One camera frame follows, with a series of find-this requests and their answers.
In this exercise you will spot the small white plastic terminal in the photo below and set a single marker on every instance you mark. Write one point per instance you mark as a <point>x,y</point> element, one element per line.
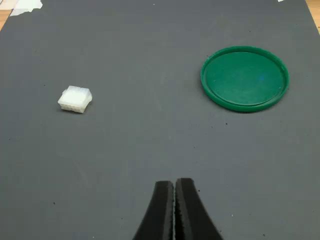
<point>75,99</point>

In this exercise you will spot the round green lid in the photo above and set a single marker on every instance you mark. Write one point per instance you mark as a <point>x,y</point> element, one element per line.
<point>245,78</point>

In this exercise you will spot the dark grey mat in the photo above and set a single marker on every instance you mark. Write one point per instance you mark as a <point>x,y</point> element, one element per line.
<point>150,125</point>

